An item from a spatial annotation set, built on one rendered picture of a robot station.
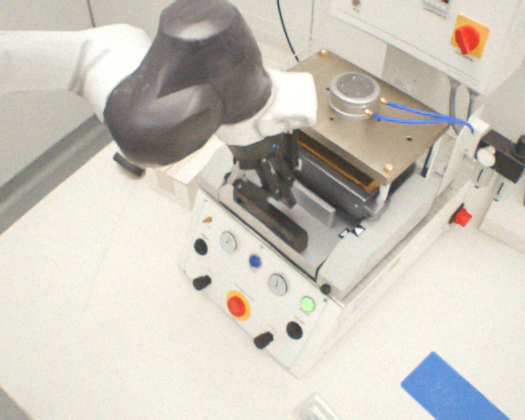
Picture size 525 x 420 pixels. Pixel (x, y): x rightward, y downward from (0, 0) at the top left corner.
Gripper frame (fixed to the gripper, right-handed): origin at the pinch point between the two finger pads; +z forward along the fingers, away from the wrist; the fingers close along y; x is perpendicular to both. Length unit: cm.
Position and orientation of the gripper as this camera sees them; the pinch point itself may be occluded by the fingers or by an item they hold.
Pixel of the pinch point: (282, 191)
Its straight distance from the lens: 79.3
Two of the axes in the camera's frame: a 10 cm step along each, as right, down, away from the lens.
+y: -6.8, 7.2, -1.5
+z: 2.4, 4.1, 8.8
